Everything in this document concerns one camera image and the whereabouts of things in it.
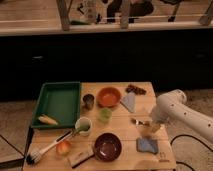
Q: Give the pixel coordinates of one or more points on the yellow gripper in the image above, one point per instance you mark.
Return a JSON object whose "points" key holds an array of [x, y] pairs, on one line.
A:
{"points": [[154, 126]]}

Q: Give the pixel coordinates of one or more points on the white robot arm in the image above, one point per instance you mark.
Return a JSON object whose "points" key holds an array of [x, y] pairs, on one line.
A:
{"points": [[172, 104]]}

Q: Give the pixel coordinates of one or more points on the dark purple bowl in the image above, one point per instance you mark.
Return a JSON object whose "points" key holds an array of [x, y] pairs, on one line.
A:
{"points": [[107, 147]]}

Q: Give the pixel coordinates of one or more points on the orange bowl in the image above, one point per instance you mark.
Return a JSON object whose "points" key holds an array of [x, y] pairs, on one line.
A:
{"points": [[108, 97]]}

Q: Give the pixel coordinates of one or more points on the blue sponge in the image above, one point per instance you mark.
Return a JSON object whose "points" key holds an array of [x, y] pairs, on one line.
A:
{"points": [[147, 145]]}

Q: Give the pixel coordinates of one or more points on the grey blue cloth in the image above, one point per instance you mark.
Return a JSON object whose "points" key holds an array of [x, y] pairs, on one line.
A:
{"points": [[128, 101]]}

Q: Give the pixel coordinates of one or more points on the dark grape bunch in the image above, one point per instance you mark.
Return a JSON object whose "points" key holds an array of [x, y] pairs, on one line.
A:
{"points": [[135, 89]]}

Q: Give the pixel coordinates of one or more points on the small green cup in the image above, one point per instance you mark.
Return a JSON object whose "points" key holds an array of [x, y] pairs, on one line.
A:
{"points": [[105, 114]]}

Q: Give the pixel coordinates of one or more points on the white mug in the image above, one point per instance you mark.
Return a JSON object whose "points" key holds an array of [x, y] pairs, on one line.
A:
{"points": [[83, 121]]}

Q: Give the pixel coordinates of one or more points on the small metal cup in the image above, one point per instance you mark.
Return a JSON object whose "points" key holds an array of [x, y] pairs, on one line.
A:
{"points": [[88, 100]]}

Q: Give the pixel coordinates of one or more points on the green spoon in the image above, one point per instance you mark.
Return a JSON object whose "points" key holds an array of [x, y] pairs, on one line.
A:
{"points": [[78, 130]]}

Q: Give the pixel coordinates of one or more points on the wooden block tool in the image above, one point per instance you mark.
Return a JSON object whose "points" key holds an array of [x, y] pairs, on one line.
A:
{"points": [[81, 157]]}

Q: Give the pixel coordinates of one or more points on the peach fruit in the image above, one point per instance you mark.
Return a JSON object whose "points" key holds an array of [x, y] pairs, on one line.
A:
{"points": [[63, 148]]}

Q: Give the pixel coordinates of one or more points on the green plastic tray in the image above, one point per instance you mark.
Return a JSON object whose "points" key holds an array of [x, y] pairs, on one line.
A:
{"points": [[59, 101]]}

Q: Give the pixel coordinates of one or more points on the white dish brush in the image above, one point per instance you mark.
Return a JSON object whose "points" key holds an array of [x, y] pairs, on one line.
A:
{"points": [[35, 155]]}

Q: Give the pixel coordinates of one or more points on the wooden shelf rail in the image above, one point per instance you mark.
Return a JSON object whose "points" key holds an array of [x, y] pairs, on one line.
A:
{"points": [[41, 17]]}

